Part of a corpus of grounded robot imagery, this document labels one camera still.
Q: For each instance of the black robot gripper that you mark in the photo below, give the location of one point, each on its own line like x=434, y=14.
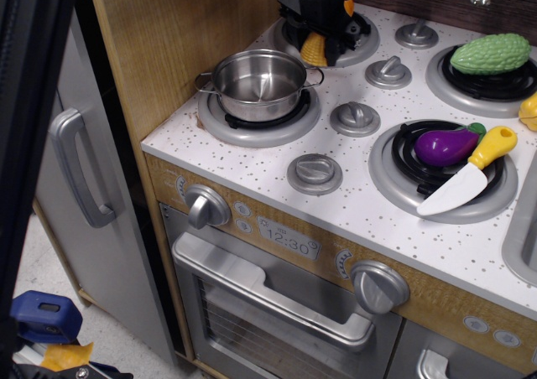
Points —
x=327, y=18

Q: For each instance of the yellow toy corn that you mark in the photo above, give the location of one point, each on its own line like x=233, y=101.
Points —
x=313, y=50

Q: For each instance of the back left stove burner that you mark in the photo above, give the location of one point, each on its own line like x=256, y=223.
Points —
x=366, y=46

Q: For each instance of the front left stove burner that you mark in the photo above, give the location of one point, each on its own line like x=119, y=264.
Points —
x=259, y=134

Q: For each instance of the back right stove burner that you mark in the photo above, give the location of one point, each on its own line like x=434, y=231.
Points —
x=498, y=96

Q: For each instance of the orange toy pumpkin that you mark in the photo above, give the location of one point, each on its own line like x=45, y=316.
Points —
x=349, y=7

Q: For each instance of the small steel pot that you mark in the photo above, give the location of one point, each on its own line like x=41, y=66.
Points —
x=259, y=85

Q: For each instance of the grey stovetop knob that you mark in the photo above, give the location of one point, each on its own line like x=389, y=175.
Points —
x=418, y=35
x=314, y=174
x=355, y=120
x=388, y=74

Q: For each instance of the grey stovetop knob back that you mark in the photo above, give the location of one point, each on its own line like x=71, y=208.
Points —
x=418, y=35

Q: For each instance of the grey stovetop knob front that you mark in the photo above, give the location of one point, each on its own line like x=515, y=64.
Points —
x=314, y=174

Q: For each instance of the purple toy eggplant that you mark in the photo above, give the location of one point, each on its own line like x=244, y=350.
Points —
x=442, y=148

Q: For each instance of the green toy bitter gourd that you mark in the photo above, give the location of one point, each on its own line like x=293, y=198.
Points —
x=491, y=55

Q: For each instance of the left silver oven dial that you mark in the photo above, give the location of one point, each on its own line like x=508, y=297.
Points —
x=206, y=207

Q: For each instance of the silver oven dial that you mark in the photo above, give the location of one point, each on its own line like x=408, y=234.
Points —
x=206, y=207
x=378, y=288

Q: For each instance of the oven clock display panel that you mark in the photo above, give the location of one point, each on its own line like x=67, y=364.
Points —
x=288, y=238

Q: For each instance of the yellow toy pepper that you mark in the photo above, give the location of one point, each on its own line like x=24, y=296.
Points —
x=528, y=112

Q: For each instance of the right silver oven dial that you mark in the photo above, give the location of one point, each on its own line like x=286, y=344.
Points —
x=378, y=288

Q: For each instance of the silver oven door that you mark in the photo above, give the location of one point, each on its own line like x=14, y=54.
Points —
x=241, y=341

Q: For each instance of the grey toy fridge door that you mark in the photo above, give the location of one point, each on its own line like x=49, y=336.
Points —
x=109, y=265

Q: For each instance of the grey sink basin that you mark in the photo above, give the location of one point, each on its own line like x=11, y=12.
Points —
x=519, y=246

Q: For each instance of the grey cabinet door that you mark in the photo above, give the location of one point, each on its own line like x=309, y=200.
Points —
x=422, y=353

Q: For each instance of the blue clamp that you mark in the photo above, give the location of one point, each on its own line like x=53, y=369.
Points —
x=46, y=318

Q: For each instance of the yellow tape piece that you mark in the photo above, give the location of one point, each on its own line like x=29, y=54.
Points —
x=63, y=357

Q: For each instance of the yellow handled toy knife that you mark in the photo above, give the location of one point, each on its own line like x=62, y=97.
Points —
x=470, y=181

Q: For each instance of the grey oven door handle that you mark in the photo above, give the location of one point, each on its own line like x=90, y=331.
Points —
x=248, y=282

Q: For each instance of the grey fridge door handle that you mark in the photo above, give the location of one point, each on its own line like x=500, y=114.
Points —
x=62, y=132

